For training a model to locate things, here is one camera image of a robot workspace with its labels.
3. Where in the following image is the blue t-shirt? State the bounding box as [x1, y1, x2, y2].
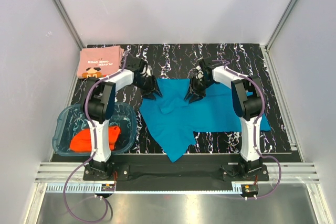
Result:
[139, 78, 271, 163]

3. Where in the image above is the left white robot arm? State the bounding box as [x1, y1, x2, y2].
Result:
[81, 58, 163, 179]

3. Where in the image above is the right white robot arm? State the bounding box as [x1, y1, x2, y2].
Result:
[184, 59, 265, 179]

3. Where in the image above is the pink folded t-shirt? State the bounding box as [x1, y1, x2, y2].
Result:
[77, 46, 124, 79]

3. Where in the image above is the orange t-shirt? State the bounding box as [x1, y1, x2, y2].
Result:
[70, 126, 121, 153]

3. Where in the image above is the clear blue plastic bin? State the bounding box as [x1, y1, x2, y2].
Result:
[52, 102, 137, 157]

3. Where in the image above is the left connector box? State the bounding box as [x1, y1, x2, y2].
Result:
[101, 184, 116, 191]

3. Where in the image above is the connector box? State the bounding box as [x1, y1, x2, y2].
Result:
[242, 184, 259, 195]
[101, 184, 116, 191]

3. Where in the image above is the right connector box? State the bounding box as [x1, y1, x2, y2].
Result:
[242, 184, 259, 195]

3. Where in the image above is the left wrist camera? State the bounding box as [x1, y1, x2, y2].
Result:
[141, 65, 152, 78]

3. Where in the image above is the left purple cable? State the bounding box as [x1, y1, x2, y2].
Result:
[62, 52, 129, 222]

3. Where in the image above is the left aluminium frame post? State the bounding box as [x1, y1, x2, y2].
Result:
[52, 0, 85, 50]

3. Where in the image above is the aluminium frame post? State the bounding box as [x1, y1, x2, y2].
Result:
[52, 0, 85, 50]
[265, 0, 299, 51]

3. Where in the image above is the front aluminium rail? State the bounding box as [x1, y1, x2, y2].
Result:
[35, 163, 319, 184]

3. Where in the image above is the right aluminium frame post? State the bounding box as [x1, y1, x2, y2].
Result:
[265, 0, 299, 51]

